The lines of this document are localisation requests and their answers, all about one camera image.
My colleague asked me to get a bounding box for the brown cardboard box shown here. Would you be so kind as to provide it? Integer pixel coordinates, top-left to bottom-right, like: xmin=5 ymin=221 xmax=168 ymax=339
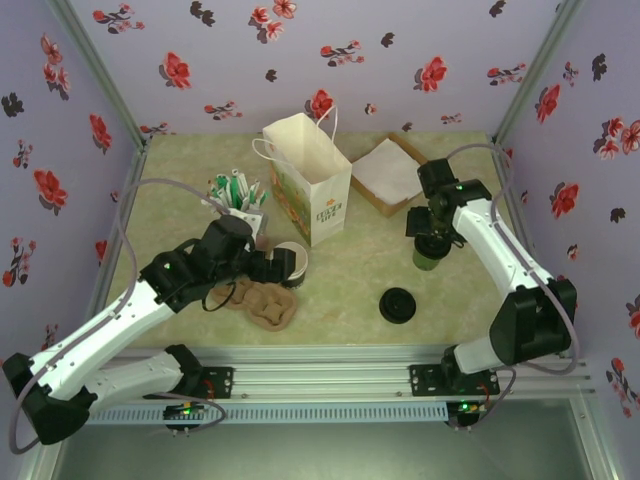
xmin=351 ymin=132 xmax=431 ymax=219

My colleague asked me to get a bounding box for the slotted cable duct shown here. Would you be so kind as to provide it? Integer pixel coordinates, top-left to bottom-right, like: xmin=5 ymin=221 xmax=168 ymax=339
xmin=89 ymin=402 xmax=449 ymax=426

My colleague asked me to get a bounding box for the white paper napkin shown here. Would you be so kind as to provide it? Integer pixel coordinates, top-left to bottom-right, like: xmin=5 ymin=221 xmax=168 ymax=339
xmin=353 ymin=138 xmax=424 ymax=205

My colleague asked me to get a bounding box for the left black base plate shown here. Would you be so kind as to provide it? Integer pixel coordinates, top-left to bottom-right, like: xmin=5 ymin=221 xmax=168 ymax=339
xmin=189 ymin=366 xmax=235 ymax=401

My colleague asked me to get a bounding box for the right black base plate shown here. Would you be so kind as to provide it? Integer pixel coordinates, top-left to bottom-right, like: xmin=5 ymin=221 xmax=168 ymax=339
xmin=408 ymin=363 xmax=501 ymax=399

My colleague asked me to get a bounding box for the right controller board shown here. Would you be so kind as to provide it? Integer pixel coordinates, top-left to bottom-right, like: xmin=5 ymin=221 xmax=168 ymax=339
xmin=446 ymin=399 xmax=489 ymax=430

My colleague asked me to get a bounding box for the right aluminium side rail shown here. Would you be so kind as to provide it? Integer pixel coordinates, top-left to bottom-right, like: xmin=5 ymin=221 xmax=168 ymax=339
xmin=491 ymin=137 xmax=571 ymax=360

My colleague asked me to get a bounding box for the black plastic cup lid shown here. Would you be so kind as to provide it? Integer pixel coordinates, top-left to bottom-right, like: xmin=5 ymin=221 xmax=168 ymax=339
xmin=378 ymin=283 xmax=419 ymax=325

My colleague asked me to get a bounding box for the controller board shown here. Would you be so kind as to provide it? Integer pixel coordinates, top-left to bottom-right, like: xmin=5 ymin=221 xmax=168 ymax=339
xmin=446 ymin=399 xmax=489 ymax=430
xmin=163 ymin=402 xmax=211 ymax=432

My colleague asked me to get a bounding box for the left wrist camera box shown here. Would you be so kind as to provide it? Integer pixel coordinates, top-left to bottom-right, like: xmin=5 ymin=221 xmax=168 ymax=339
xmin=230 ymin=208 xmax=267 ymax=241

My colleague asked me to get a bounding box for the front aluminium rail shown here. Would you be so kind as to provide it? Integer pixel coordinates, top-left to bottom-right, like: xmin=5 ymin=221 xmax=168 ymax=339
xmin=49 ymin=344 xmax=596 ymax=401

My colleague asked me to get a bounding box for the aluminium corner post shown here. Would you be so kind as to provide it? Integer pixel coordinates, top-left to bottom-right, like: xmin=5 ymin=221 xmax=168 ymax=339
xmin=49 ymin=0 xmax=151 ymax=151
xmin=492 ymin=0 xmax=586 ymax=151

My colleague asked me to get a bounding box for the white printed paper bag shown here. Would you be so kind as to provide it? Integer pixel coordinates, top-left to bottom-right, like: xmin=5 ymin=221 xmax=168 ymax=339
xmin=252 ymin=104 xmax=353 ymax=247

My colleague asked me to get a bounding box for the right aluminium corner post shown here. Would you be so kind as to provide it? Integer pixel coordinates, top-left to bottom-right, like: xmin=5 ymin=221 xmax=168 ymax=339
xmin=492 ymin=0 xmax=586 ymax=151

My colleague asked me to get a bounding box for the left aluminium corner post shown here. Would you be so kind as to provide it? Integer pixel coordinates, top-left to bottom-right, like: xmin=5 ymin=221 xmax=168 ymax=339
xmin=49 ymin=0 xmax=151 ymax=151

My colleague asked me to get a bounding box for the pink straw holder cup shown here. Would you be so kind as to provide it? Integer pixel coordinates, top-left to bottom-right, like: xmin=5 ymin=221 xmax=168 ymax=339
xmin=219 ymin=207 xmax=272 ymax=251

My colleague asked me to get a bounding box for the left controller board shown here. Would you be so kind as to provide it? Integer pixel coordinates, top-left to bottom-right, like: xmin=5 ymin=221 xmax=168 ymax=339
xmin=163 ymin=402 xmax=211 ymax=432

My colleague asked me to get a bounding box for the brown pulp cup carrier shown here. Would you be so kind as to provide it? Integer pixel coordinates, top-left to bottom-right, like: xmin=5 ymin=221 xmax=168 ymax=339
xmin=209 ymin=278 xmax=299 ymax=333

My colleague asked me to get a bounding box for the left arm grey cable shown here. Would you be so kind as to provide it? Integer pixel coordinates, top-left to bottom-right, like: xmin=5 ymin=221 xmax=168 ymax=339
xmin=8 ymin=178 xmax=229 ymax=455

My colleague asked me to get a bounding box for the left aluminium side rail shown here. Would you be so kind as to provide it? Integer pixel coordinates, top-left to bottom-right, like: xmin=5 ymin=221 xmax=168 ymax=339
xmin=82 ymin=144 xmax=150 ymax=331

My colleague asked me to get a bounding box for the green paper coffee cup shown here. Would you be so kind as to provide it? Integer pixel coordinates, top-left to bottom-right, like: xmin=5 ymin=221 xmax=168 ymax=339
xmin=412 ymin=239 xmax=452 ymax=272

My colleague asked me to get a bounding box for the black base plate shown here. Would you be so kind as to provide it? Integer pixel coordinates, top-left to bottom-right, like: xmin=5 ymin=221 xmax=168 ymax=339
xmin=189 ymin=366 xmax=235 ymax=401
xmin=408 ymin=363 xmax=501 ymax=399

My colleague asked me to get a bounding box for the aluminium side rail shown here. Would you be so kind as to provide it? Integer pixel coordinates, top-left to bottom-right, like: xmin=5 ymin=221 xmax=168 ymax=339
xmin=82 ymin=144 xmax=150 ymax=331
xmin=491 ymin=137 xmax=571 ymax=360

